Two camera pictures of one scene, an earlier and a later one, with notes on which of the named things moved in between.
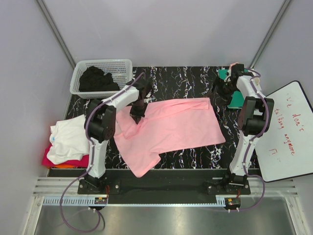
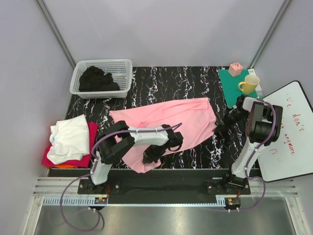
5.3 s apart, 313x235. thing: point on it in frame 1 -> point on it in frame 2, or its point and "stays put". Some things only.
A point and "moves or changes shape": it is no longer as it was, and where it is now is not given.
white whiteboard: x=286 y=150 stays put
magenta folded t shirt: x=83 y=161 stays put
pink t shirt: x=165 y=127 moves or changes shape
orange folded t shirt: x=62 y=166 stays put
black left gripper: x=137 y=116 -> x=148 y=157
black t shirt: x=94 y=78 stays put
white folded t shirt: x=70 y=139 stays put
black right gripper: x=225 y=99 -> x=224 y=126
